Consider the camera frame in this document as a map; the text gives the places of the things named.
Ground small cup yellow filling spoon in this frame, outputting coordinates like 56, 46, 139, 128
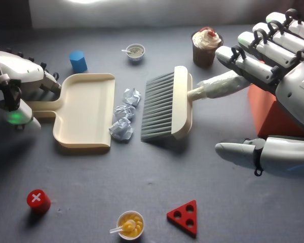
109, 211, 145, 240

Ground white paper ball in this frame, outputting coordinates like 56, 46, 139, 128
122, 88, 142, 106
108, 118, 134, 142
113, 104, 137, 124

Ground blue hexagonal block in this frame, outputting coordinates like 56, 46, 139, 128
69, 50, 88, 73

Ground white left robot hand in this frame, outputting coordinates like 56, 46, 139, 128
0, 50, 63, 130

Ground orange box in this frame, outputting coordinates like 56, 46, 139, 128
247, 84, 304, 139

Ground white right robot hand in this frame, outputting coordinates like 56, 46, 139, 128
214, 9, 304, 177

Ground toy cupcake with cream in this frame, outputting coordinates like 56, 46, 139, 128
192, 27, 224, 68

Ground red cylinder with white cross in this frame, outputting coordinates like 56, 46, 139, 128
26, 189, 51, 215

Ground cream plastic dustpan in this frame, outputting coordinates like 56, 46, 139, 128
27, 73, 117, 154

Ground grey table cloth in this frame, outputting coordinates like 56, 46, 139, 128
0, 24, 304, 243

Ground small cup green filling spoon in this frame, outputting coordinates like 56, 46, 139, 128
121, 43, 145, 64

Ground cream hand broom red-tipped handle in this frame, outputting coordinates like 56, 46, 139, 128
140, 65, 253, 142

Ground red triangle with three holes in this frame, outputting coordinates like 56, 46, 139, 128
166, 199, 198, 238

